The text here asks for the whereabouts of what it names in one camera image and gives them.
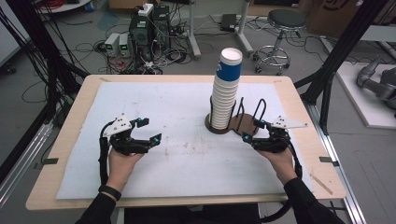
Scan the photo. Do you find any person's left hand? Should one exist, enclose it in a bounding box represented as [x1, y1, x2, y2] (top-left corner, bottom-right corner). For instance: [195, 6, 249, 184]
[104, 149, 146, 191]

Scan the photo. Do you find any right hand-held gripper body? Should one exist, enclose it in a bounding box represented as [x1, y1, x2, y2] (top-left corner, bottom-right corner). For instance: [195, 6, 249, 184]
[251, 115, 308, 154]

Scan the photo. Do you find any white foam mat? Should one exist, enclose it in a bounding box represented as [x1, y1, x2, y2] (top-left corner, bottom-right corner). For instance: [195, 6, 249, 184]
[55, 81, 315, 201]

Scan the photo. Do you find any hand-held gripper black cable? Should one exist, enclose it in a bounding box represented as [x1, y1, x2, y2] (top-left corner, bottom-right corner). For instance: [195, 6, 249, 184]
[97, 120, 117, 188]
[260, 138, 304, 224]

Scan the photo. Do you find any tan tape strip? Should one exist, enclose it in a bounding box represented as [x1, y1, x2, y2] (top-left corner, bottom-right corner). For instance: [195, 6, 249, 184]
[309, 173, 333, 196]

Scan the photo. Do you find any black frame post with cables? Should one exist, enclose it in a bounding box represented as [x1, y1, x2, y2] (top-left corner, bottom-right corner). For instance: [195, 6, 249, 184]
[0, 0, 91, 185]

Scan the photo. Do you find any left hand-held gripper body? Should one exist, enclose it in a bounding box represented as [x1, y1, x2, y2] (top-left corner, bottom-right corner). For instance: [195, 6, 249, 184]
[102, 112, 152, 157]

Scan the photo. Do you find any brown cardboard box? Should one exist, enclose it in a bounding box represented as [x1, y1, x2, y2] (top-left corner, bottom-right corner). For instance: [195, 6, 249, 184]
[305, 0, 369, 39]

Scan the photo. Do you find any black computer tower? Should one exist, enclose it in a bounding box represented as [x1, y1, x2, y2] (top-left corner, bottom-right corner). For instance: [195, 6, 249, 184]
[128, 12, 156, 63]
[152, 5, 172, 51]

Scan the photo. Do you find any white power strip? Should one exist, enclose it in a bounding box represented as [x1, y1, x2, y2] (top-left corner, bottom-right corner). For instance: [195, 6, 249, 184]
[137, 3, 155, 18]

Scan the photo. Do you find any black round stool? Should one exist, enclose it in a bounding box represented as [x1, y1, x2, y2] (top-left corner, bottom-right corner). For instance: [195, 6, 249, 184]
[252, 8, 308, 77]

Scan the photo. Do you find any white table leg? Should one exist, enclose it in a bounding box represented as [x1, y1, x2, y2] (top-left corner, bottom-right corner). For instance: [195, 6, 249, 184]
[234, 0, 255, 58]
[186, 0, 203, 61]

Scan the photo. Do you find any person's right hand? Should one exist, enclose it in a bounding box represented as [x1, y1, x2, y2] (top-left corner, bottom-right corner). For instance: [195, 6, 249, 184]
[257, 148, 299, 187]

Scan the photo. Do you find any black box on floor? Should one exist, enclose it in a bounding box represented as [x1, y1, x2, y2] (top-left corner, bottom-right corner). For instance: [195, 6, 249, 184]
[219, 13, 238, 33]

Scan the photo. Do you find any black wristband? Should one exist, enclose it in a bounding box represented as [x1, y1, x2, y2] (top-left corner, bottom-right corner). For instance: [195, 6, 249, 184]
[97, 184, 122, 202]

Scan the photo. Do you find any grey bench power supply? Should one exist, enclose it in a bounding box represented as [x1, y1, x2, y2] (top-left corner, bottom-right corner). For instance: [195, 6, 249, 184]
[104, 32, 121, 58]
[118, 33, 133, 58]

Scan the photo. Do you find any left hand-held gripper black cable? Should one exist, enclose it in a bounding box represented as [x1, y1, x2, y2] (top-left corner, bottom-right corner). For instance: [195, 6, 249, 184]
[97, 120, 117, 188]

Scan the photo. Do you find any person's dark clothing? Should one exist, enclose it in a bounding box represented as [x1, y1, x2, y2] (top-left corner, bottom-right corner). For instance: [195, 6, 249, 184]
[123, 203, 262, 224]

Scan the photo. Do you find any white platform board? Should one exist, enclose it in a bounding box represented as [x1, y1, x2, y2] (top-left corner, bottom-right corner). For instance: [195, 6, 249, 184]
[335, 61, 396, 131]

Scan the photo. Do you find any white round table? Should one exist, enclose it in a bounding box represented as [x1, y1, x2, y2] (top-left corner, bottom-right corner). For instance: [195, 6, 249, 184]
[36, 0, 93, 14]

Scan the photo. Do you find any stack of paper cups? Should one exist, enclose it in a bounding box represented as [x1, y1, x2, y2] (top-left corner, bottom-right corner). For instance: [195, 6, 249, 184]
[210, 47, 244, 131]

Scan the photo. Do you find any aluminium rail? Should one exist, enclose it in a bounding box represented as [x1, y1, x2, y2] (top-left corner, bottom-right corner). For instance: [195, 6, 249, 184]
[305, 103, 367, 224]
[0, 121, 54, 207]

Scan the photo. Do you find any brown cup holder rack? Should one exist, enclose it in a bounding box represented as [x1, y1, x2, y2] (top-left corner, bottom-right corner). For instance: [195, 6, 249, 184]
[204, 95, 268, 137]

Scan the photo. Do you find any black tape piece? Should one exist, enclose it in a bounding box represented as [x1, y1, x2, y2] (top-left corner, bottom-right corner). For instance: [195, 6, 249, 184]
[34, 157, 60, 171]
[318, 156, 341, 168]

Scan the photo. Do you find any right hand-held gripper black cable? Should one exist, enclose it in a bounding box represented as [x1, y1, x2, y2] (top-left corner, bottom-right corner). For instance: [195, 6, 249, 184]
[260, 138, 304, 224]

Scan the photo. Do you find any tangle of floor cables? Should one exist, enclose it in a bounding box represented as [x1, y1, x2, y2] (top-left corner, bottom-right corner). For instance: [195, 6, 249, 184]
[92, 6, 195, 76]

